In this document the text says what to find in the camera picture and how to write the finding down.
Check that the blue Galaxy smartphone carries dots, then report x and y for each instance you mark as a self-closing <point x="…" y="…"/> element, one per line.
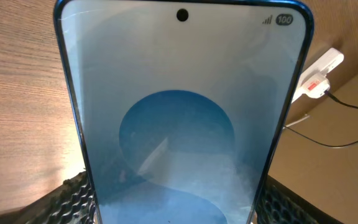
<point x="179" y="105"/>

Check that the white USB charger plug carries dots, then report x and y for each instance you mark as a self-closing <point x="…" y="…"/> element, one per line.
<point x="315" y="85"/>

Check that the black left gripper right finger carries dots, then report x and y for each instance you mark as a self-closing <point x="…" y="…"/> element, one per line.
<point x="280" y="205"/>

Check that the white power strip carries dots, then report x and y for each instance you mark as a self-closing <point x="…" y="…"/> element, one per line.
<point x="325" y="64"/>

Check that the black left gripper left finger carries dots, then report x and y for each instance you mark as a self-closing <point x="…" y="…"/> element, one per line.
<point x="72" y="202"/>

